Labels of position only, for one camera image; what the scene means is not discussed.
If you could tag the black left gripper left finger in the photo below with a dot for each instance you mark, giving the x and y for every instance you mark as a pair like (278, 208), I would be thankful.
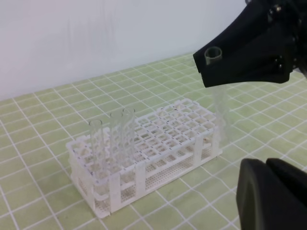
(260, 197)

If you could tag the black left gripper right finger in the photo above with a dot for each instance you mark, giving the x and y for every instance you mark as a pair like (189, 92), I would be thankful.
(290, 212)

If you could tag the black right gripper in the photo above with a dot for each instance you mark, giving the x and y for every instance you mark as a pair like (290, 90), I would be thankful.
(265, 43)

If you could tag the clear glass test tube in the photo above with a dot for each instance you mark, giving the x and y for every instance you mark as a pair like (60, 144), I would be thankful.
(219, 100)

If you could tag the green grid tablecloth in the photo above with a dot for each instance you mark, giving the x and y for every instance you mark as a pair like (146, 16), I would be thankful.
(268, 121)

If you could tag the glass tube in rack right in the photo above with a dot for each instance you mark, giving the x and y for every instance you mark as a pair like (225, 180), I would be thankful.
(128, 123)

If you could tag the glass tube in rack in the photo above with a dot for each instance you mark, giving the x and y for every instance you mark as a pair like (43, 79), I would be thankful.
(128, 123)
(116, 118)
(98, 145)

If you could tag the white plastic test tube rack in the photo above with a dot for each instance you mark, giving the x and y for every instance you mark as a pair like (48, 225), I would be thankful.
(168, 143)

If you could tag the glass tube in rack middle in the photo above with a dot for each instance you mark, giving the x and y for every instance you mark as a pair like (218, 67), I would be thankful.
(116, 118)

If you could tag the glass tube in rack leftmost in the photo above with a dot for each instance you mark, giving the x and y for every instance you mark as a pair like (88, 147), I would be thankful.
(98, 145)

